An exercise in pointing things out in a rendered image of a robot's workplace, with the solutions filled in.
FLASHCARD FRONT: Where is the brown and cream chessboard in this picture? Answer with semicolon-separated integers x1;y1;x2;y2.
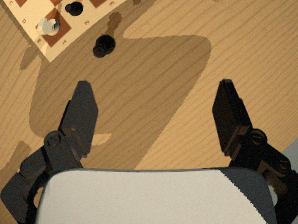
4;0;127;63

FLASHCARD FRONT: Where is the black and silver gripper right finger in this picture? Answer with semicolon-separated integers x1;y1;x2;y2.
212;79;298;224

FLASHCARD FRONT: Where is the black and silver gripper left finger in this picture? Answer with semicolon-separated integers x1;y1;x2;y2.
0;81;98;224

